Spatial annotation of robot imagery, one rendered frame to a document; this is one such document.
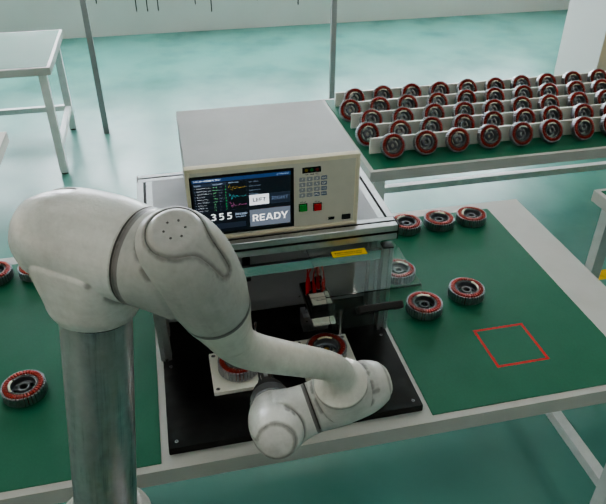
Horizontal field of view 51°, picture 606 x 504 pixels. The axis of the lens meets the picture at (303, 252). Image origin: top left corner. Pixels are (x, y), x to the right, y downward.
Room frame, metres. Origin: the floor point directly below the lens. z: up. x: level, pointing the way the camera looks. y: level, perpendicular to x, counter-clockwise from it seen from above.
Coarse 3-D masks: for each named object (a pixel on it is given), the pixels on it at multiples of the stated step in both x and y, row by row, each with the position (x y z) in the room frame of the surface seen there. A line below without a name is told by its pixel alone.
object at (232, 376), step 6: (222, 360) 1.25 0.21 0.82; (222, 366) 1.22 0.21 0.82; (228, 366) 1.23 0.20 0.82; (234, 366) 1.24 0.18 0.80; (222, 372) 1.21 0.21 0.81; (228, 372) 1.21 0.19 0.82; (234, 372) 1.20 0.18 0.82; (240, 372) 1.20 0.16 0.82; (246, 372) 1.21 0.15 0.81; (252, 372) 1.21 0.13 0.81; (228, 378) 1.20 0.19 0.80; (234, 378) 1.20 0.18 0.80; (240, 378) 1.20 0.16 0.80; (246, 378) 1.20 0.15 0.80
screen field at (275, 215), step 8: (264, 208) 1.40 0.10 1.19; (272, 208) 1.41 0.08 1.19; (280, 208) 1.41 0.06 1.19; (288, 208) 1.42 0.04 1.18; (256, 216) 1.40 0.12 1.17; (264, 216) 1.40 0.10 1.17; (272, 216) 1.41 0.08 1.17; (280, 216) 1.41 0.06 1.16; (288, 216) 1.42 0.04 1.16; (256, 224) 1.40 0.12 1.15; (264, 224) 1.40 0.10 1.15
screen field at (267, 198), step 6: (276, 192) 1.41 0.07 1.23; (282, 192) 1.41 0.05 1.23; (288, 192) 1.42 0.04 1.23; (252, 198) 1.40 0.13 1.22; (258, 198) 1.40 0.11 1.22; (264, 198) 1.40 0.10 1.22; (270, 198) 1.41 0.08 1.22; (276, 198) 1.41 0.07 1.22; (282, 198) 1.41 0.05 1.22; (288, 198) 1.42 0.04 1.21; (252, 204) 1.40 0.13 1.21; (258, 204) 1.40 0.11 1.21
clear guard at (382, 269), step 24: (384, 240) 1.45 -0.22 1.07; (312, 264) 1.34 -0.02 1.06; (336, 264) 1.34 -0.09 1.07; (360, 264) 1.34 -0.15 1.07; (384, 264) 1.34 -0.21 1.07; (408, 264) 1.34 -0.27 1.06; (336, 288) 1.24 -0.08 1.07; (360, 288) 1.24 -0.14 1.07; (384, 288) 1.24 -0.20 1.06; (408, 288) 1.24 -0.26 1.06; (336, 312) 1.18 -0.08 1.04; (384, 312) 1.19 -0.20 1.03; (408, 312) 1.20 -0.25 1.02
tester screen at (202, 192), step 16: (240, 176) 1.39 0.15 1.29; (256, 176) 1.40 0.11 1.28; (272, 176) 1.41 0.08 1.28; (288, 176) 1.42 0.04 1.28; (192, 192) 1.36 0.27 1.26; (208, 192) 1.37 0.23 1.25; (224, 192) 1.38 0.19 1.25; (240, 192) 1.39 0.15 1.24; (256, 192) 1.40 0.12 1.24; (272, 192) 1.41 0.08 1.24; (208, 208) 1.37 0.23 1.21; (224, 208) 1.38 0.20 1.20; (240, 208) 1.39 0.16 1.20; (256, 208) 1.40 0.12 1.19; (272, 224) 1.41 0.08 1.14
